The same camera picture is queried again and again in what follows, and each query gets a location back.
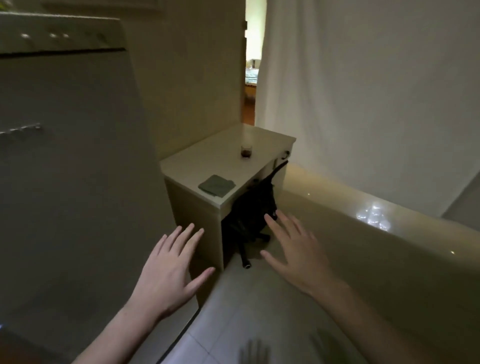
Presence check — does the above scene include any person's right hand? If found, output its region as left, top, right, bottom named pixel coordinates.
left=259, top=209, right=340, bottom=297

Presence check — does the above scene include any person's left hand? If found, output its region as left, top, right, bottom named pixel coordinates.
left=125, top=223, right=217, bottom=323

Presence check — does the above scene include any person's left forearm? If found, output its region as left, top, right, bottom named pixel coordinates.
left=73, top=299, right=162, bottom=364

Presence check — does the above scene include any narrow white curtain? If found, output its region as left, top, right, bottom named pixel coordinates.
left=442, top=172, right=480, bottom=233

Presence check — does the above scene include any wide white curtain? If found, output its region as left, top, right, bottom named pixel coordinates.
left=254, top=0, right=480, bottom=218

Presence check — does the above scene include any grey-green wiping cloth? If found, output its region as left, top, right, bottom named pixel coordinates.
left=197, top=174, right=237, bottom=199

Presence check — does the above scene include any wooden bed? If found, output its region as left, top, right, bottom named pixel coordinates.
left=244, top=58, right=262, bottom=89

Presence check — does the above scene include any wooden doorway frame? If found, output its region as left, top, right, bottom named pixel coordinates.
left=239, top=0, right=249, bottom=127

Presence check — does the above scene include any white wooden table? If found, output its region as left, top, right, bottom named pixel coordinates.
left=160, top=122, right=297, bottom=307

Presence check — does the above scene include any black office chair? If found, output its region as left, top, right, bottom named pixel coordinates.
left=223, top=160, right=290, bottom=270

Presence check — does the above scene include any silver refrigerator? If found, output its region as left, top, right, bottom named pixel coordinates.
left=0, top=11, right=177, bottom=364

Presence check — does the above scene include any person's right forearm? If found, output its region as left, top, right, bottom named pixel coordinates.
left=311, top=279, right=440, bottom=364

